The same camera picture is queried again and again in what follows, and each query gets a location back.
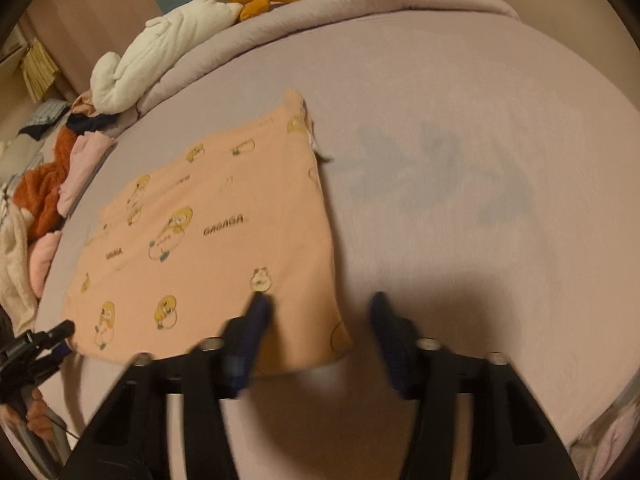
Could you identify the peach garment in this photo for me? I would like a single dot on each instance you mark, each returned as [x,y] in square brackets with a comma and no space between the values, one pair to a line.
[82,105]

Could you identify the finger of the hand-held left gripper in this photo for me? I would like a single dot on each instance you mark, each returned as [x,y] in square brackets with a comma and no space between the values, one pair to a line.
[57,332]

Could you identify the cream fleece blanket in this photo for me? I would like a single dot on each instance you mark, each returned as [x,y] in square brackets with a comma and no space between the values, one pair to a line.
[15,270]

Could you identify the rust fluffy garment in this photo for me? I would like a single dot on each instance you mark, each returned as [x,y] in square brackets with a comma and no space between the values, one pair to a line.
[45,185]

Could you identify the lilac bed sheet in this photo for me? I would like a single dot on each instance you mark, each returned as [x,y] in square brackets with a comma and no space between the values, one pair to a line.
[450,185]

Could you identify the person's left hand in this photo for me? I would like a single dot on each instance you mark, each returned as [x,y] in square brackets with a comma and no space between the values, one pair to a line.
[42,412]

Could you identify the orange cartoon print shirt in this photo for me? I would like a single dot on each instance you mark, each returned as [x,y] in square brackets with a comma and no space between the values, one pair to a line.
[220,240]

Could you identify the white goose plush toy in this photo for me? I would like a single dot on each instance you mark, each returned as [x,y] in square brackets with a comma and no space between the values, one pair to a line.
[165,45]

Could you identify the yellow books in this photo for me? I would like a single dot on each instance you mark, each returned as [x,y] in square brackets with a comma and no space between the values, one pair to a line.
[40,70]

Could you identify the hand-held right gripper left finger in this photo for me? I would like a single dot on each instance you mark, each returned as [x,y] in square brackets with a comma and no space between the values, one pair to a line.
[257,312]

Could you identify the pink fleece folded garment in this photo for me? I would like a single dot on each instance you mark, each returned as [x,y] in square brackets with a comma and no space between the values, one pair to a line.
[42,255]

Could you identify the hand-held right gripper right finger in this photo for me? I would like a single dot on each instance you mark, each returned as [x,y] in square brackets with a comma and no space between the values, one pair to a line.
[386,320]

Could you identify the plaid bedding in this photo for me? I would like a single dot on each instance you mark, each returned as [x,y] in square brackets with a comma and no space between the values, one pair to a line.
[47,112]

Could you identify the lilac quilt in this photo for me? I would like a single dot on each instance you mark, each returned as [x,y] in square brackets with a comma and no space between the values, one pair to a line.
[320,25]

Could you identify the black garment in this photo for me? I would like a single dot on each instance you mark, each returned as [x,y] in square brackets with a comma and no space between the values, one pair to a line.
[87,122]

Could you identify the pale pink cloth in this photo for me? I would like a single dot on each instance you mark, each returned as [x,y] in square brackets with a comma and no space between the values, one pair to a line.
[607,435]

